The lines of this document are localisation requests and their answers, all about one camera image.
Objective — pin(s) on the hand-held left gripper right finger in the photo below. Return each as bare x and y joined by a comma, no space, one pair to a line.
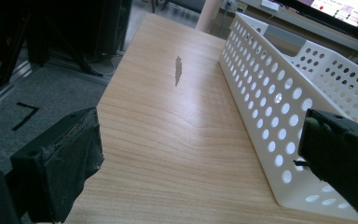
345,155

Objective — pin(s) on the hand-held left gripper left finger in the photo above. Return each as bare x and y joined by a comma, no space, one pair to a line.
56,161

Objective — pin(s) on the white perforated plastic basket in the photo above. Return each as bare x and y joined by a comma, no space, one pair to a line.
273,102

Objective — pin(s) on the black metal stand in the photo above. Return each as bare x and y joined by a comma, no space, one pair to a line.
40,40

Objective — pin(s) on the computer monitor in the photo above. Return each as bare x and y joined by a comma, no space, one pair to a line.
343,12

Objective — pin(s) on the beige round post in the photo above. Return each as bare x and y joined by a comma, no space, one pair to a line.
209,15

